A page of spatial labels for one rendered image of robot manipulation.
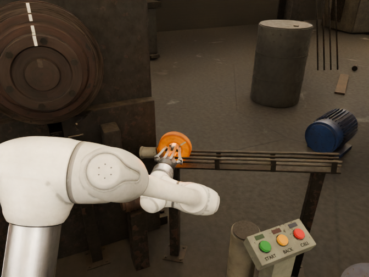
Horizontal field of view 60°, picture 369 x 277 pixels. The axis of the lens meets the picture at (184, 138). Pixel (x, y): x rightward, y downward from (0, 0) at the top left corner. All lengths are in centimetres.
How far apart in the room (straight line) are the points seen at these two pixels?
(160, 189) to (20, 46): 69
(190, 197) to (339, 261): 126
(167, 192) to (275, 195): 156
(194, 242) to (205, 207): 86
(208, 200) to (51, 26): 84
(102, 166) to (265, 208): 180
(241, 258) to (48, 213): 91
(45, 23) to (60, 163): 74
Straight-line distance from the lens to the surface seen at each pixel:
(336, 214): 241
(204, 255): 195
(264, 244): 121
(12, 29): 130
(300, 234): 128
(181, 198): 100
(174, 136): 144
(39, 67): 126
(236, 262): 144
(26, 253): 72
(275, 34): 360
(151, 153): 151
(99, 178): 60
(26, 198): 69
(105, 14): 150
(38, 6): 132
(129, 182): 62
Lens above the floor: 148
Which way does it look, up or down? 29 degrees down
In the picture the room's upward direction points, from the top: straight up
